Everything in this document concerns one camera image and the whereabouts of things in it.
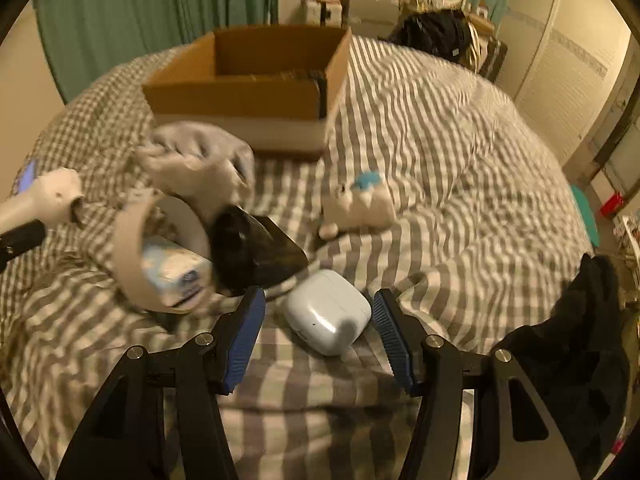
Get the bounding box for white louvered wardrobe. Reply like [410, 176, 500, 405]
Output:
[496, 0, 630, 164]

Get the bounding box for white knitted sock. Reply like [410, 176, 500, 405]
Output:
[137, 122, 255, 222]

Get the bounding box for cardboard box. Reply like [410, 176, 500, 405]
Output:
[142, 25, 352, 160]

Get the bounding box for green stool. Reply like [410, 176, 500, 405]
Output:
[570, 184, 600, 248]

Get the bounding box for smartphone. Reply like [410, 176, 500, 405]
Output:
[16, 159, 38, 194]

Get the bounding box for dark suitcase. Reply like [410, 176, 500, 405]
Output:
[478, 37, 508, 84]

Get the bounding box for large green curtain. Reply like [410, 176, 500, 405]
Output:
[34, 0, 278, 102]

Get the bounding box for silver mini fridge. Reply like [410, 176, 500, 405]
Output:
[347, 0, 401, 39]

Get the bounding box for white suitcase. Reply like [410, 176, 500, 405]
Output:
[304, 0, 343, 27]

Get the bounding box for white plush toy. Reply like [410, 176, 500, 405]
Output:
[318, 171, 397, 240]

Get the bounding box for black garment on bed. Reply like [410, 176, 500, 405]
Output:
[495, 255, 630, 479]

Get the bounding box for checkered bed duvet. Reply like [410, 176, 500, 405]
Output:
[1, 38, 590, 479]

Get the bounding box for red fire extinguisher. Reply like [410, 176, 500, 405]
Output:
[600, 192, 625, 219]

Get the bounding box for white earbuds case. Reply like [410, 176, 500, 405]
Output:
[284, 269, 372, 356]

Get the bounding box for black clothes on chair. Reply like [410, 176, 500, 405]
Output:
[386, 9, 482, 73]

